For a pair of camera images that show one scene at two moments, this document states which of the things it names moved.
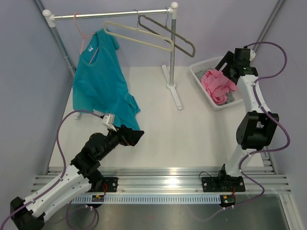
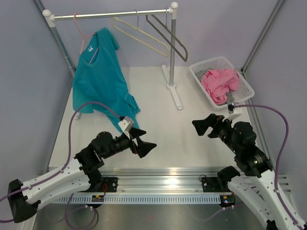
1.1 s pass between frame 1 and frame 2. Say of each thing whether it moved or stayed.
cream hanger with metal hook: moved
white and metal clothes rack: stayed
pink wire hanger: stayed
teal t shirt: stayed
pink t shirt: stayed
